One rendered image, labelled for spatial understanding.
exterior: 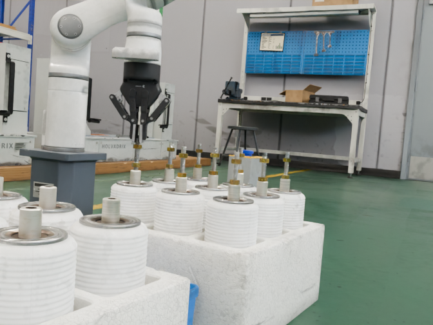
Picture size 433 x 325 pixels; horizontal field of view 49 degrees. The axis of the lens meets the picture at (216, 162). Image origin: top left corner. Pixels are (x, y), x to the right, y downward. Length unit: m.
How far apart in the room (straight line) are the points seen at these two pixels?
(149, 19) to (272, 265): 0.53
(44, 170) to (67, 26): 0.33
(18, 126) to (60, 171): 2.05
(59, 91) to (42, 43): 7.16
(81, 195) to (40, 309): 0.68
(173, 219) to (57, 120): 0.41
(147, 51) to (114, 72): 6.39
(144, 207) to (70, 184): 0.23
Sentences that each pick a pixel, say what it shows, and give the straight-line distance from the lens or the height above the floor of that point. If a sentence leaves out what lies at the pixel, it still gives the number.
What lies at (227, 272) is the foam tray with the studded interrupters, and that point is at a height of 0.14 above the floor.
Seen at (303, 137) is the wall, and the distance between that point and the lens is 5.99.
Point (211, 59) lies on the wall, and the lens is 6.52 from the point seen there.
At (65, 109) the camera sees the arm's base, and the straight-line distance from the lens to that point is 1.15.
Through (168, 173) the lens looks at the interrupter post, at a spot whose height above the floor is 0.27.
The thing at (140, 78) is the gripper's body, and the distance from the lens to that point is 0.96.
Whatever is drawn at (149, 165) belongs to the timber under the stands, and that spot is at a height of 0.04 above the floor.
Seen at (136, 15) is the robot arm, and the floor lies 0.59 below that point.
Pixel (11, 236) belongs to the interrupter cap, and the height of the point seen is 0.25.
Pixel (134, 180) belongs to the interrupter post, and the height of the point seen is 0.26.
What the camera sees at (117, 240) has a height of 0.24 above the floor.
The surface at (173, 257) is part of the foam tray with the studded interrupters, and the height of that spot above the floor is 0.15.
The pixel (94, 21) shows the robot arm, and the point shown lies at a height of 0.60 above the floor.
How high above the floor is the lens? 0.37
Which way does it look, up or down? 4 degrees down
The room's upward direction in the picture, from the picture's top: 4 degrees clockwise
